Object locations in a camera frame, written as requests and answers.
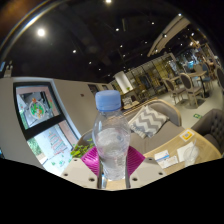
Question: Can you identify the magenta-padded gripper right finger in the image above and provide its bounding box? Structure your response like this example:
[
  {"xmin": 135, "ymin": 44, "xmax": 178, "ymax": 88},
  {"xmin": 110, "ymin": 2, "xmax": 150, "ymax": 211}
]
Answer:
[{"xmin": 123, "ymin": 145, "xmax": 167, "ymax": 190}]

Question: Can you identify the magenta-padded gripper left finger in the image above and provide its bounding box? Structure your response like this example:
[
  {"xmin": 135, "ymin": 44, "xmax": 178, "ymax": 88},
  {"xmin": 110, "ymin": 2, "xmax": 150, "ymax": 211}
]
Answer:
[{"xmin": 60, "ymin": 145, "xmax": 103, "ymax": 190}]

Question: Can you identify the clear blue-capped water bottle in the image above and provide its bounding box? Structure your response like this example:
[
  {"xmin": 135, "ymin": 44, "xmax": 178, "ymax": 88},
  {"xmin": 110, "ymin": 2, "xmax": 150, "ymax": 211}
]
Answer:
[{"xmin": 91, "ymin": 89, "xmax": 132, "ymax": 182}]

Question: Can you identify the green potted plant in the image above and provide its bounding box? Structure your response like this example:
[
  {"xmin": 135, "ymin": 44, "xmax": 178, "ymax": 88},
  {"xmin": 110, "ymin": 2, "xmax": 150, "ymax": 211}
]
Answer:
[{"xmin": 69, "ymin": 138, "xmax": 96, "ymax": 159}]

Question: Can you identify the white blue printed card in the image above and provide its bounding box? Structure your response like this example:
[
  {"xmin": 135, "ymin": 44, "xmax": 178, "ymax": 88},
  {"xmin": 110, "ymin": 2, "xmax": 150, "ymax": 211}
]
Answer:
[{"xmin": 153, "ymin": 149, "xmax": 180, "ymax": 169}]

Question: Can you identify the grey curved sofa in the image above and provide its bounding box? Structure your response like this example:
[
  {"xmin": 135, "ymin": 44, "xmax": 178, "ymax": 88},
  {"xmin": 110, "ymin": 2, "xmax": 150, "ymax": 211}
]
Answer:
[{"xmin": 77, "ymin": 98, "xmax": 186, "ymax": 156}]

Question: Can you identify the grey white chevron cushion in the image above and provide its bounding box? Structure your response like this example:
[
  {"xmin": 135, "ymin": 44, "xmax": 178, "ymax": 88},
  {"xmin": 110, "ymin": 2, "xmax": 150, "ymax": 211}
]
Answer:
[{"xmin": 128, "ymin": 104, "xmax": 170, "ymax": 139}]

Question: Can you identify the yellow printed card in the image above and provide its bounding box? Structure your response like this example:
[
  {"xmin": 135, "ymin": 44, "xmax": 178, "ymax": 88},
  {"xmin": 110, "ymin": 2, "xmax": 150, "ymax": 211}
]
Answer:
[{"xmin": 179, "ymin": 129, "xmax": 196, "ymax": 143}]

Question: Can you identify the window with christmas decals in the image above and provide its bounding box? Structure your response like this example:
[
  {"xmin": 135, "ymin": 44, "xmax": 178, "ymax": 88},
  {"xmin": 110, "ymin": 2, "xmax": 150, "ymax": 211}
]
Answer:
[{"xmin": 13, "ymin": 81, "xmax": 79, "ymax": 168}]

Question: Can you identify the grey tufted armchair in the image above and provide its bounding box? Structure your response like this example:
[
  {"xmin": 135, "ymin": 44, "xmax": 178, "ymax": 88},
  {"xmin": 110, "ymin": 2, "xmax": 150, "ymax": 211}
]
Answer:
[{"xmin": 191, "ymin": 108, "xmax": 224, "ymax": 155}]

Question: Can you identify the white round column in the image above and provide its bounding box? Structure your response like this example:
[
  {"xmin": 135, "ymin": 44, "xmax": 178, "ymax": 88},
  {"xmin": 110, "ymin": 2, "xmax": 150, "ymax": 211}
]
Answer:
[{"xmin": 114, "ymin": 70, "xmax": 134, "ymax": 95}]

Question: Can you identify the gold framed shelf unit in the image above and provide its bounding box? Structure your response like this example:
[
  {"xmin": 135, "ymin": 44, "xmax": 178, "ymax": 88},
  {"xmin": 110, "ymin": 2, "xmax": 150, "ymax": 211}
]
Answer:
[{"xmin": 124, "ymin": 54, "xmax": 178, "ymax": 98}]

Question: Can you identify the group of dining chairs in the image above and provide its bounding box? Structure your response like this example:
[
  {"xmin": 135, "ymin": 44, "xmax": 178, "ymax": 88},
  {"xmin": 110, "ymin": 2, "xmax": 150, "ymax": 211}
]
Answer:
[{"xmin": 161, "ymin": 63, "xmax": 224, "ymax": 108}]

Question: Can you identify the group of ceiling lights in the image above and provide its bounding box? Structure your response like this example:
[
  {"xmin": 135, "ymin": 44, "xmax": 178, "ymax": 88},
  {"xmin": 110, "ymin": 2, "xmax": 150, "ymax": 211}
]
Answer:
[{"xmin": 35, "ymin": 0, "xmax": 201, "ymax": 78}]

